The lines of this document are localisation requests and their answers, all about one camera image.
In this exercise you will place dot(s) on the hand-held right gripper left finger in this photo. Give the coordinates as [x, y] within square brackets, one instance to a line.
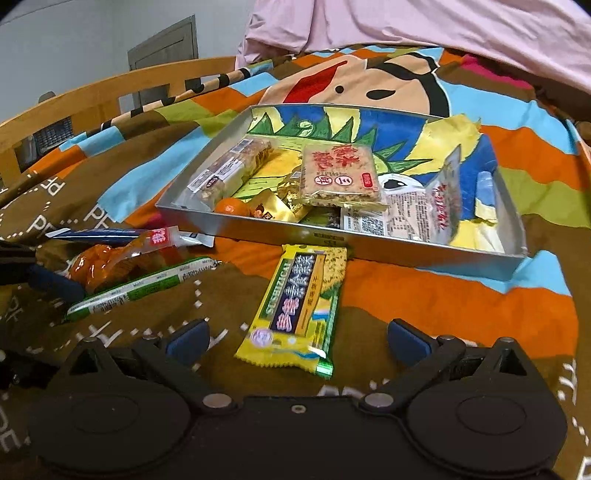
[187, 340]

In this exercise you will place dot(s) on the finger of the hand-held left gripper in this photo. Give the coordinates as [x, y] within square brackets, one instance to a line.
[23, 364]
[55, 282]

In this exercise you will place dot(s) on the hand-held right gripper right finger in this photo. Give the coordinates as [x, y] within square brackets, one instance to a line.
[406, 340]

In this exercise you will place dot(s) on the orange snack packet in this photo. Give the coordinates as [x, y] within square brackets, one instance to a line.
[106, 265]

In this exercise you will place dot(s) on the blue white tube packet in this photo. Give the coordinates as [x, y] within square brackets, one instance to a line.
[101, 235]

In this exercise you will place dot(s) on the green sausage stick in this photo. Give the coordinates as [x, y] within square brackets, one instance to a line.
[138, 286]

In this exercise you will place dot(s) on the silver metal tray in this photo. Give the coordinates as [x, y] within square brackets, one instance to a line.
[369, 245]

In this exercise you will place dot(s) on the yellow green snack packet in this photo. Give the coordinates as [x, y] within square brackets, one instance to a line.
[295, 314]

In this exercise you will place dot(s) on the white green snack packet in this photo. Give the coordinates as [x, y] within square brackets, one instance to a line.
[415, 212]

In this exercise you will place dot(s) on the dark green snack packet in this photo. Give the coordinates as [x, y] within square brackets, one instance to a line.
[323, 218]

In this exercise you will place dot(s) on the gold foil snack packet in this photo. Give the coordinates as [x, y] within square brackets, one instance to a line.
[268, 207]

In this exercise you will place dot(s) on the clear nut bar packet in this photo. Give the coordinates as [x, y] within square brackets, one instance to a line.
[226, 173]

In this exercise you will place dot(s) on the square rice cracker packet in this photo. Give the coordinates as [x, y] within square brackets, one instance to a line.
[337, 177]

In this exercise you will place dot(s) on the cartoon printed blanket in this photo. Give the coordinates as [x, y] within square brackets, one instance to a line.
[415, 300]

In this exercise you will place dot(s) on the small orange round snack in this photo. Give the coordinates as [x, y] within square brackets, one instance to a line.
[228, 206]

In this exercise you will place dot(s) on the grey basket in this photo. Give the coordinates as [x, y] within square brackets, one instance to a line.
[53, 134]

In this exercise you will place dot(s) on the light blue small packet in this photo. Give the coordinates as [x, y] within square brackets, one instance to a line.
[486, 189]

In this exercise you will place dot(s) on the grey door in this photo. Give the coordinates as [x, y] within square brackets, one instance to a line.
[161, 44]

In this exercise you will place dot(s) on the pink bed sheet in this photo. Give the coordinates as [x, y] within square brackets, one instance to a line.
[415, 23]

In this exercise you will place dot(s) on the wooden bed frame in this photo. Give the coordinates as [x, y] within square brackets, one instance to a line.
[92, 92]

